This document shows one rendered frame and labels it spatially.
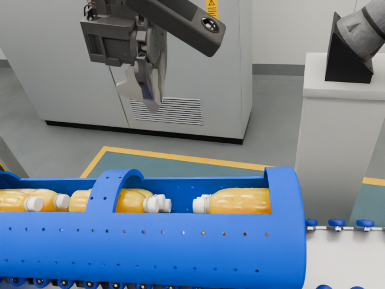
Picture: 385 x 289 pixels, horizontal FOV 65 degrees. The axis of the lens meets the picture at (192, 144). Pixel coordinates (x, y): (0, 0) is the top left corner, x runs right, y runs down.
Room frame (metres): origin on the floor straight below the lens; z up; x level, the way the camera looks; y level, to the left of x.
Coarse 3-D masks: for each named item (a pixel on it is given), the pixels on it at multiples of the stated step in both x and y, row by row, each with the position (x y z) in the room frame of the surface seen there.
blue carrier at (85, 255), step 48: (96, 192) 0.49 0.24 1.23; (192, 192) 0.59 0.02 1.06; (288, 192) 0.39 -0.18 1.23; (0, 240) 0.44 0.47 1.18; (48, 240) 0.41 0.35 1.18; (96, 240) 0.39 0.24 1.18; (144, 240) 0.37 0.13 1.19; (192, 240) 0.35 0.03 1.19; (240, 240) 0.33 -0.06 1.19; (288, 240) 0.31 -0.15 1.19; (240, 288) 0.30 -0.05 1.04; (288, 288) 0.27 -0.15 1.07
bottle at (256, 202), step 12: (228, 192) 0.45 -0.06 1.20; (240, 192) 0.44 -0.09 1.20; (252, 192) 0.44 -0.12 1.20; (264, 192) 0.43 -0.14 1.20; (204, 204) 0.44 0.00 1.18; (216, 204) 0.43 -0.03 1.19; (228, 204) 0.42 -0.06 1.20; (240, 204) 0.41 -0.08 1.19; (252, 204) 0.41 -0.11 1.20; (264, 204) 0.40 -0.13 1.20
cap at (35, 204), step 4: (32, 200) 0.54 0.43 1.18; (36, 200) 0.55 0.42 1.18; (40, 200) 0.56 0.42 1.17; (28, 204) 0.54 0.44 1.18; (32, 204) 0.53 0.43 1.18; (36, 204) 0.54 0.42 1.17; (40, 204) 0.55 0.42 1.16; (28, 208) 0.53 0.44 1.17; (32, 208) 0.53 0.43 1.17; (36, 208) 0.53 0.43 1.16; (40, 208) 0.54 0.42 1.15
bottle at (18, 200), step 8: (0, 192) 0.58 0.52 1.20; (8, 192) 0.57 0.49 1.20; (16, 192) 0.57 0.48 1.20; (0, 200) 0.55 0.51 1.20; (8, 200) 0.55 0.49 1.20; (16, 200) 0.55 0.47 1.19; (24, 200) 0.55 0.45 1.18; (0, 208) 0.53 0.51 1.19; (8, 208) 0.53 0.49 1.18; (16, 208) 0.53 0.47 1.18; (24, 208) 0.54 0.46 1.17
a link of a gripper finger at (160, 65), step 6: (162, 54) 0.40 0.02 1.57; (162, 60) 0.40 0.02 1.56; (156, 66) 0.39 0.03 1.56; (162, 66) 0.40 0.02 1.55; (126, 72) 0.42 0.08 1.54; (162, 72) 0.40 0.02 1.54; (162, 78) 0.40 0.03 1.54; (162, 84) 0.39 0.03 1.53; (162, 90) 0.39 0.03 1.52; (162, 96) 0.39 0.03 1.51
